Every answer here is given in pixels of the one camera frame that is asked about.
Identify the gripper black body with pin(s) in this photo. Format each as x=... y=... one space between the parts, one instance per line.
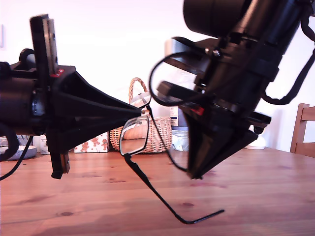
x=41 y=44
x=177 y=92

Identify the white printed carton box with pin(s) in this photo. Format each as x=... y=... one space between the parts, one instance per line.
x=43 y=147

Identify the black thin-framed glasses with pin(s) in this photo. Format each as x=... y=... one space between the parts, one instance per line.
x=134 y=137

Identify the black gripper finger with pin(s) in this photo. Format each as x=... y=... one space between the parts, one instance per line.
x=199 y=142
x=73 y=103
x=73 y=135
x=226 y=147

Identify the pale wall plate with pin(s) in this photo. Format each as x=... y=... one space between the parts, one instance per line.
x=1 y=37

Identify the grey round plate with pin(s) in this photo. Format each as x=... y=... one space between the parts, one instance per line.
x=29 y=152

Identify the gingerbread print tissue box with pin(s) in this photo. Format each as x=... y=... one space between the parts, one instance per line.
x=96 y=145

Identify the brown wooden chair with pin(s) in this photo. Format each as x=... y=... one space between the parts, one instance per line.
x=300 y=127

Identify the large clear water bottle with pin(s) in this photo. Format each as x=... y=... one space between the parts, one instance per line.
x=178 y=137

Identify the small white round camera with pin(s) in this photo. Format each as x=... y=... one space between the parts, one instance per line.
x=258 y=143

